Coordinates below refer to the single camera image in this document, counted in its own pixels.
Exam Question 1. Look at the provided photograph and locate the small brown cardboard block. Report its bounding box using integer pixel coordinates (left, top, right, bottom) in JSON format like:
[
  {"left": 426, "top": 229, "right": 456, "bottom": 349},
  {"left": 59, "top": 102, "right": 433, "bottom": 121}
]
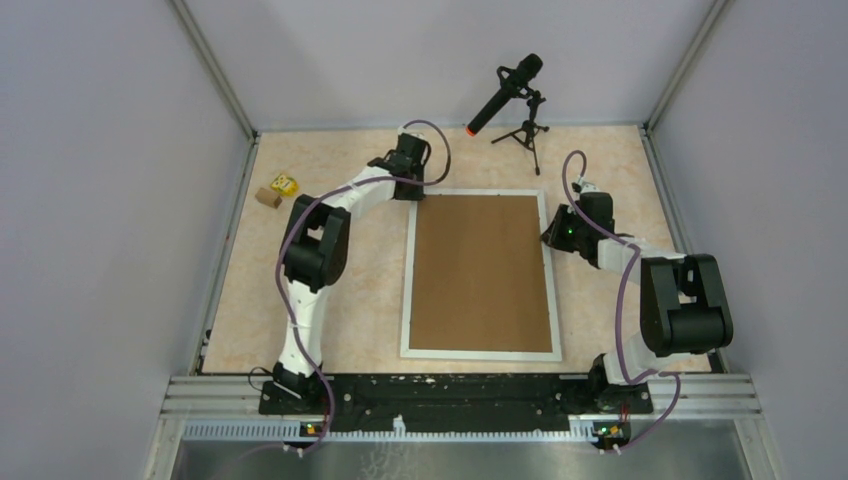
[{"left": 254, "top": 187, "right": 282, "bottom": 209}]

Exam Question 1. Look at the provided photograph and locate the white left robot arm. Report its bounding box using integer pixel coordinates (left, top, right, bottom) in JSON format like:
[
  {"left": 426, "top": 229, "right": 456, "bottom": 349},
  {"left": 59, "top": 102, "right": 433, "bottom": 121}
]
[{"left": 270, "top": 130, "right": 431, "bottom": 414}]

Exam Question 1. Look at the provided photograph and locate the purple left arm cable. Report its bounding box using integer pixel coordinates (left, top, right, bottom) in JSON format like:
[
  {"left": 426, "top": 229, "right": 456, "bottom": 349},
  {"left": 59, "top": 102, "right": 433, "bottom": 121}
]
[{"left": 274, "top": 119, "right": 453, "bottom": 458}]

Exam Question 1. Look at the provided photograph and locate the white toothed cable channel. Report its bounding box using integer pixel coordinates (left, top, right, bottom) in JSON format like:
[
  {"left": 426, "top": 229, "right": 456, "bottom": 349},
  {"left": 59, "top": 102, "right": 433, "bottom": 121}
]
[{"left": 182, "top": 418, "right": 597, "bottom": 444}]

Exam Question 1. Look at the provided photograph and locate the black mini tripod stand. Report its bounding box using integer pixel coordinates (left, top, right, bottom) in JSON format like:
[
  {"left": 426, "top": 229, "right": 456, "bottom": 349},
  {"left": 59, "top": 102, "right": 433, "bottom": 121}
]
[{"left": 491, "top": 90, "right": 550, "bottom": 176}]

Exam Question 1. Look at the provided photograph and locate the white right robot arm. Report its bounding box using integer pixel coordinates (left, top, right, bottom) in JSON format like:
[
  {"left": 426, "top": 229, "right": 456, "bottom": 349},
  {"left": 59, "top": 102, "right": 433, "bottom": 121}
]
[{"left": 540, "top": 192, "right": 734, "bottom": 412}]

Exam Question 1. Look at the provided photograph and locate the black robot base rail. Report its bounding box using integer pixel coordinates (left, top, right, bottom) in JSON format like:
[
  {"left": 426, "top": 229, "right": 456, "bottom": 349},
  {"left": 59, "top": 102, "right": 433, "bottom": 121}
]
[{"left": 258, "top": 373, "right": 654, "bottom": 434}]

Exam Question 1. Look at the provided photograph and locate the black shotgun microphone orange tip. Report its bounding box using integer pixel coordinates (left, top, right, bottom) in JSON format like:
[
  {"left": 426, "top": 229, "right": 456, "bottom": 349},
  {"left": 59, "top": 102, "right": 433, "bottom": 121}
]
[{"left": 466, "top": 53, "right": 544, "bottom": 137}]

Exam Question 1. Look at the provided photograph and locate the yellow toy cube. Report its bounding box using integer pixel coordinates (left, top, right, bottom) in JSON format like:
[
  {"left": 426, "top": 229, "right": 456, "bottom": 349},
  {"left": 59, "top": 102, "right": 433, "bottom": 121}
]
[{"left": 269, "top": 173, "right": 299, "bottom": 197}]

